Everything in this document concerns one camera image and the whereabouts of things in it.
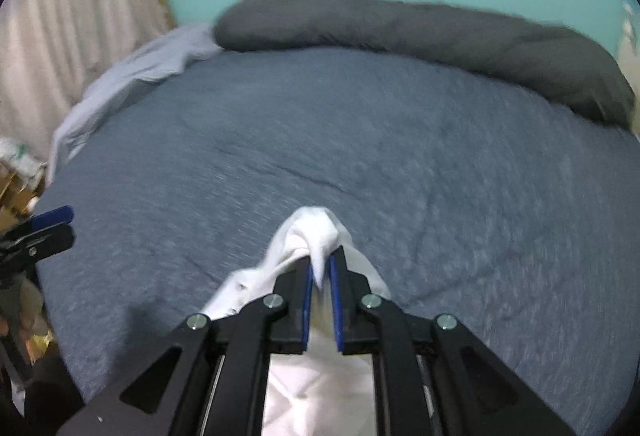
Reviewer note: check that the white long-sleeve shirt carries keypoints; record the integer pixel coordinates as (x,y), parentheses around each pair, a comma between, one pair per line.
(310,226)

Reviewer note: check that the dark grey rolled duvet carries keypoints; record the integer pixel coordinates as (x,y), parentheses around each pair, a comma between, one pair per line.
(400,30)

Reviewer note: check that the black bag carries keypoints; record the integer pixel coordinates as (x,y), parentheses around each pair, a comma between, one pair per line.
(50,391)

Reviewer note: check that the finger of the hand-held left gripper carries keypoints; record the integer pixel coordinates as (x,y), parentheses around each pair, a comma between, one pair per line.
(52,216)
(50,241)

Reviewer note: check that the beige striped curtain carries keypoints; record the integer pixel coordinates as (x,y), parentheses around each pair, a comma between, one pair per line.
(75,15)

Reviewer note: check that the white plastic bag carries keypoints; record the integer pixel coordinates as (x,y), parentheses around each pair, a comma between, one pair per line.
(17,155)

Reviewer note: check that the blue-grey bed mattress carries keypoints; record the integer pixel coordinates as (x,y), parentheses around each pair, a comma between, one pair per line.
(400,165)

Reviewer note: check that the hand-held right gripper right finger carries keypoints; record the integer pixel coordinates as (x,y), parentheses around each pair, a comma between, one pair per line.
(336,306)

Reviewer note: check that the cardboard box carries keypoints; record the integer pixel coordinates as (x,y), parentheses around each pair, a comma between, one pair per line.
(15,196)

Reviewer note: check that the light grey bed sheet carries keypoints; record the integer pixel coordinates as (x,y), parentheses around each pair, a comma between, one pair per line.
(150,60)

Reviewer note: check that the person's left hand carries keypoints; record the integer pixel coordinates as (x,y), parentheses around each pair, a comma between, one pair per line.
(30,313)

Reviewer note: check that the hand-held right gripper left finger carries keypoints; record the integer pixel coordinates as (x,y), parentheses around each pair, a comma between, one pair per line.
(307,296)

